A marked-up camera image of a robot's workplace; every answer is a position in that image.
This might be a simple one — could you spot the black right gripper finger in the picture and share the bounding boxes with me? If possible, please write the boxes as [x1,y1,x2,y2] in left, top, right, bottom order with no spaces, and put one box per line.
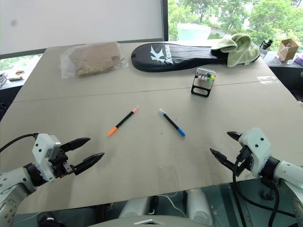
[210,148,238,171]
[227,131,243,142]

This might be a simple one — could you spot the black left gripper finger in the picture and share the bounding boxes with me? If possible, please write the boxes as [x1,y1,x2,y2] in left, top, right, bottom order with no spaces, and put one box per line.
[73,152,106,176]
[61,138,91,152]

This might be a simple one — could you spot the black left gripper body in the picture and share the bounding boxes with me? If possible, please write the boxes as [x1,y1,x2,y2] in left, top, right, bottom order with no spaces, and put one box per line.
[48,144,77,179]

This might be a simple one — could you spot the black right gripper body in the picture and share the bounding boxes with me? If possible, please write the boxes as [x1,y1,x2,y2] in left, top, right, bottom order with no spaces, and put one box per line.
[234,145,254,177]

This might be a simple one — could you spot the black pen with orange caps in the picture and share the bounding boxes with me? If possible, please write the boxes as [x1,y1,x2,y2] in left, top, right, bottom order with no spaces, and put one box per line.
[107,106,139,136]

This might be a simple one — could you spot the marker holder box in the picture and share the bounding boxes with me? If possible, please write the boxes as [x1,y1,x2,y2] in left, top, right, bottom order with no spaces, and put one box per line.
[190,67,217,96]

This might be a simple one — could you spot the black pen with blue caps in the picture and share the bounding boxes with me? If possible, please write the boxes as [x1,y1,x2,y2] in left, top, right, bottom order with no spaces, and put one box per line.
[159,108,187,137]

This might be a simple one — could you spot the open brown cardboard box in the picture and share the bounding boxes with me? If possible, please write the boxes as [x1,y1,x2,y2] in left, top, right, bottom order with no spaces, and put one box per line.
[276,38,300,63]

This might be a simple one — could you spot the white robot leg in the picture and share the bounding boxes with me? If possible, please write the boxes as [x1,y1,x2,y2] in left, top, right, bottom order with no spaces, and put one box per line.
[186,188,212,226]
[117,196,153,218]

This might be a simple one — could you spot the clear tape strip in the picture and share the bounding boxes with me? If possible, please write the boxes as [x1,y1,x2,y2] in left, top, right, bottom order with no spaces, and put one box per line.
[256,75,278,84]

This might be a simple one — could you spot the black side table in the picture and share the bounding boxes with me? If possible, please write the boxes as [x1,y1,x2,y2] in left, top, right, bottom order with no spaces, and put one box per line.
[264,51,303,101]

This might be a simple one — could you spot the clear plastic bag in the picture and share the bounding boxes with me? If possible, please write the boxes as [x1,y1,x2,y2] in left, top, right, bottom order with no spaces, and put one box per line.
[59,42,129,80]

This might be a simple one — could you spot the grey robot torso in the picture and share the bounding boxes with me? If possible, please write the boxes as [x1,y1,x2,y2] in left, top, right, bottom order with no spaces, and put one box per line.
[86,214,198,227]

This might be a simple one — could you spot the light green towel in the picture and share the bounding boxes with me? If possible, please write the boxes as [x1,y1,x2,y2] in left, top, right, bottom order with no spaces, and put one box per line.
[210,34,261,68]

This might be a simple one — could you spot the brown cardboard pieces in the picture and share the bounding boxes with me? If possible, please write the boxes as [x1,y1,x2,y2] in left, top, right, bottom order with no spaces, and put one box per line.
[68,42,122,78]

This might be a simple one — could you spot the black racket bag white print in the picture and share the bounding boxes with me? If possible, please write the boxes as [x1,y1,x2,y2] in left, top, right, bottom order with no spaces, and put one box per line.
[131,42,261,72]

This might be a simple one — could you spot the white roller blind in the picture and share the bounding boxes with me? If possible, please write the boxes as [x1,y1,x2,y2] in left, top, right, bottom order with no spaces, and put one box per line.
[0,0,165,55]

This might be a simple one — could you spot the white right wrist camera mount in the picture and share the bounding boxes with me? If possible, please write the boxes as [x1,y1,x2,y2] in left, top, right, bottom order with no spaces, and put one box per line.
[238,127,272,178]

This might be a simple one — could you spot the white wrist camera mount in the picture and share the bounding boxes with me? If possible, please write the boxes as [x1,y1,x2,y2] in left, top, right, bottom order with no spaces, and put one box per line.
[238,127,272,178]
[32,133,62,183]

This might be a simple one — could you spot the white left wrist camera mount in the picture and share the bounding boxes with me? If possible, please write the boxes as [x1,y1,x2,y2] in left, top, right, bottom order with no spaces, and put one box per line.
[32,133,62,183]

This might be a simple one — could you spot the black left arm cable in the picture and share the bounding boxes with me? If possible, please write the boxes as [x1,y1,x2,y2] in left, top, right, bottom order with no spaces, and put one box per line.
[0,133,39,153]

